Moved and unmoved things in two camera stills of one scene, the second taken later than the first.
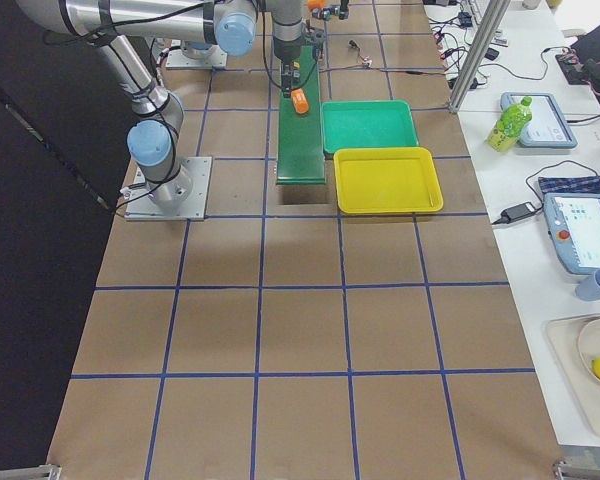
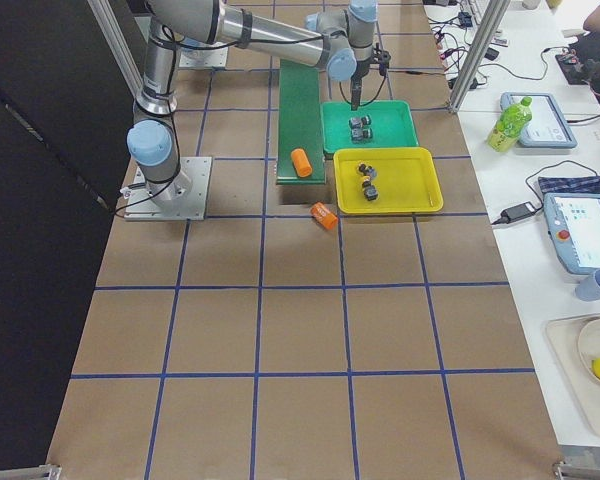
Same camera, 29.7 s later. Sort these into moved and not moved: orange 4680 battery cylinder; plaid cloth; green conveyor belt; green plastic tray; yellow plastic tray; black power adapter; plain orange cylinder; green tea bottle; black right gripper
Moved: black right gripper; plain orange cylinder; orange 4680 battery cylinder
Not moved: green conveyor belt; yellow plastic tray; green tea bottle; plaid cloth; green plastic tray; black power adapter
